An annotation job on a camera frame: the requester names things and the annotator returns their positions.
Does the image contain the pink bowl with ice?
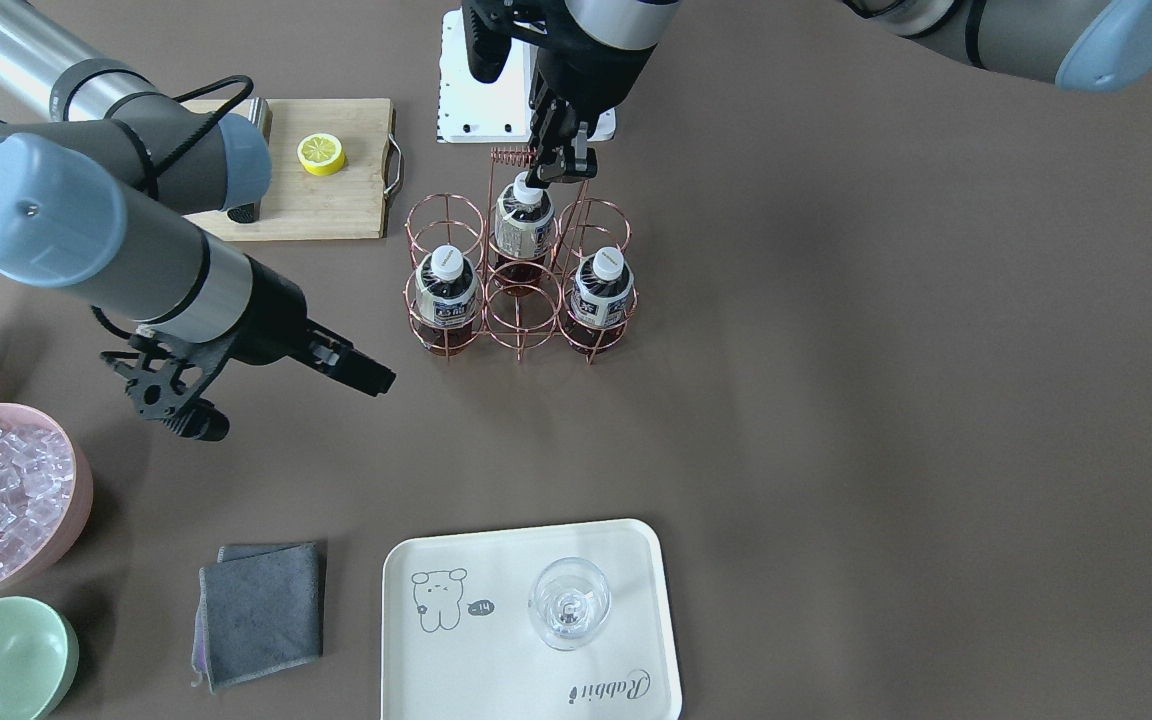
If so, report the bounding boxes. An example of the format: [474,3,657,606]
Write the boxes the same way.
[0,404,93,591]

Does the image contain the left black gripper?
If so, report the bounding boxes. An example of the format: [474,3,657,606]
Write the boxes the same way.
[461,1,659,188]

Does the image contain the grey folded cloth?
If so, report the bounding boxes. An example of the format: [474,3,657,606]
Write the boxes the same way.
[191,541,325,694]

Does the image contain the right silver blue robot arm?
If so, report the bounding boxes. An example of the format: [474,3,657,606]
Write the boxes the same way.
[0,1,396,441]

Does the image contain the half lemon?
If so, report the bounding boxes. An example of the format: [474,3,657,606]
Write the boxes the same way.
[296,132,347,177]

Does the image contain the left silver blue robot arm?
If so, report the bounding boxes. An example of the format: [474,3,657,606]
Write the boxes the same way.
[460,1,1152,188]

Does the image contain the copper wire bottle basket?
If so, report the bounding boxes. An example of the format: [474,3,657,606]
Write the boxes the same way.
[403,146,639,363]

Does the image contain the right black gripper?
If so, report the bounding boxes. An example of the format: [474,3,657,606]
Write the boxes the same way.
[101,262,396,442]

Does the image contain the cream serving tray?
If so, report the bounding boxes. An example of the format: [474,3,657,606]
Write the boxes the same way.
[380,520,684,719]

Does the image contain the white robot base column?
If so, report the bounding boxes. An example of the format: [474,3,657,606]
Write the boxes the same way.
[435,9,538,143]

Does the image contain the green bowl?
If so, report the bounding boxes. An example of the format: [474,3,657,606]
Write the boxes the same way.
[0,596,81,719]

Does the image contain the wooden cutting board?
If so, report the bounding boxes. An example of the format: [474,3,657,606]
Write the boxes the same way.
[189,97,401,242]

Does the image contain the tea bottle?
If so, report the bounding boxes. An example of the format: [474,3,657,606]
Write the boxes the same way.
[494,172,556,297]
[562,245,635,357]
[415,243,483,357]

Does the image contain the clear wine glass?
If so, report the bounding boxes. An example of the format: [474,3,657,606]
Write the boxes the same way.
[526,556,612,652]

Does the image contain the steel muddler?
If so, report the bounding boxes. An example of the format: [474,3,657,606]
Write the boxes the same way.
[220,97,273,223]

